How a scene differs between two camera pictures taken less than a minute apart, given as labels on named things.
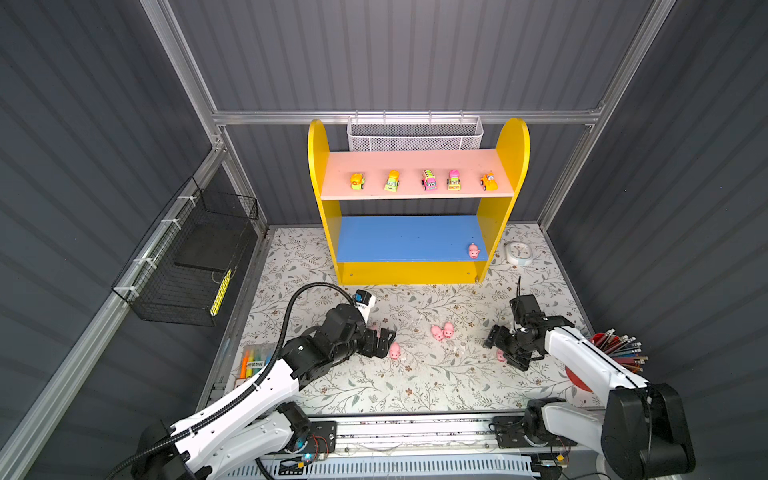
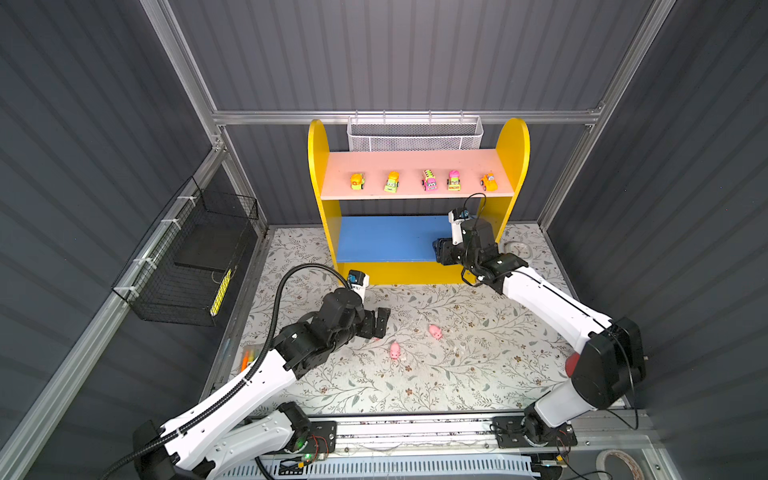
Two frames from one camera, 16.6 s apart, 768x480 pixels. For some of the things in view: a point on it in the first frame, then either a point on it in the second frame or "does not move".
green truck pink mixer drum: (454, 181) does not move
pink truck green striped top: (429, 181) does not move
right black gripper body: (516, 352) -> (470, 261)
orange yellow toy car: (489, 183) does not move
